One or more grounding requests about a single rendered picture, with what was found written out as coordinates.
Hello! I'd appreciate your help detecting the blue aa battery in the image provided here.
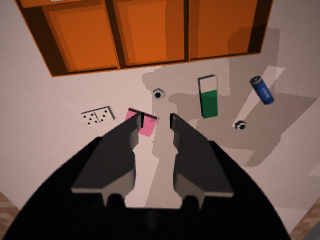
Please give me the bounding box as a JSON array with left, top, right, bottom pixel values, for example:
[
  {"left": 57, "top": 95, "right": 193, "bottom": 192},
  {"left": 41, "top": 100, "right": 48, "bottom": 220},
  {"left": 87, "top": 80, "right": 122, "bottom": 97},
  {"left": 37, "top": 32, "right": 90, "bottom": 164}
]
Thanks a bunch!
[{"left": 250, "top": 76, "right": 274, "bottom": 105}]

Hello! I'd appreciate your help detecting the white domino tile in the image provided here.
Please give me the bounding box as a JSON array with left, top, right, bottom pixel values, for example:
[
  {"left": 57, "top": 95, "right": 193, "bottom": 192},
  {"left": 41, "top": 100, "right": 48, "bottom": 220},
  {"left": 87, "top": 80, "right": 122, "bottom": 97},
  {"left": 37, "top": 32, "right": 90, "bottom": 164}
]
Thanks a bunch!
[{"left": 80, "top": 106, "right": 115, "bottom": 127}]

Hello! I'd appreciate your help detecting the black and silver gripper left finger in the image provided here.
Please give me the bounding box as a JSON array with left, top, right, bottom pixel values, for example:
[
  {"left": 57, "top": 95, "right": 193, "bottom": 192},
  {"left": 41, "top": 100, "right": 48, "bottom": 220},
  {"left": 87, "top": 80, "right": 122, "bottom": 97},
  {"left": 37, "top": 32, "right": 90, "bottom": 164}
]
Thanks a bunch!
[{"left": 2, "top": 112, "right": 144, "bottom": 240}]

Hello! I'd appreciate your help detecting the pink block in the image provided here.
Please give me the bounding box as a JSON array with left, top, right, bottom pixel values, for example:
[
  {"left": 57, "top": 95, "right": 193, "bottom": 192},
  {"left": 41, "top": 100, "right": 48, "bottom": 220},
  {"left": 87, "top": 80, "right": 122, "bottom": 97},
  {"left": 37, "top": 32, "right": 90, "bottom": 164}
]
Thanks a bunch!
[{"left": 125, "top": 108, "right": 157, "bottom": 137}]

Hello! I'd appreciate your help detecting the grey hex nut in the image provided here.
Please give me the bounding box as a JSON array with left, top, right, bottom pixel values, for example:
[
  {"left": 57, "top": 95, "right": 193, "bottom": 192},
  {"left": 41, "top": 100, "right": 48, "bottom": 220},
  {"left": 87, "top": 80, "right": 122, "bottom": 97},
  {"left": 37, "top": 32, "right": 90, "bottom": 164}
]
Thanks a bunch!
[
  {"left": 153, "top": 88, "right": 163, "bottom": 101},
  {"left": 235, "top": 121, "right": 247, "bottom": 131}
]

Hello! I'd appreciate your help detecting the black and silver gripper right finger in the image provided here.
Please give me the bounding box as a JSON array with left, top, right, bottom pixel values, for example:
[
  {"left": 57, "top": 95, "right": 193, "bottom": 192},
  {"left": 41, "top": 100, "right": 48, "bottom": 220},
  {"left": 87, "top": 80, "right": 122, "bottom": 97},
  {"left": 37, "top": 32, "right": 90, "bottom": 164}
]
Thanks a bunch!
[{"left": 170, "top": 113, "right": 291, "bottom": 240}]

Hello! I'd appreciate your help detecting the orange three-compartment bin rack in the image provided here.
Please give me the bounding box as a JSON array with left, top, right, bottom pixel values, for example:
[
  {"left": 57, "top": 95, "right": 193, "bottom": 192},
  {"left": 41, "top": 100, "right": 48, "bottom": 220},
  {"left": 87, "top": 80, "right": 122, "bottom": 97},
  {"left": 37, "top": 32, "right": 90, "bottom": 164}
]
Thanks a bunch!
[{"left": 14, "top": 0, "right": 274, "bottom": 77}]

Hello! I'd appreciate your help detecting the green and white eraser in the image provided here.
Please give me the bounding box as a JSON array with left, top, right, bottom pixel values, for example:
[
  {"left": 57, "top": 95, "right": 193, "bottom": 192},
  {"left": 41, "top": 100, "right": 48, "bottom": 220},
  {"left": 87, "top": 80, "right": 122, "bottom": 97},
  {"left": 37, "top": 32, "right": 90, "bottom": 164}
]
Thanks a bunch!
[{"left": 198, "top": 74, "right": 218, "bottom": 119}]

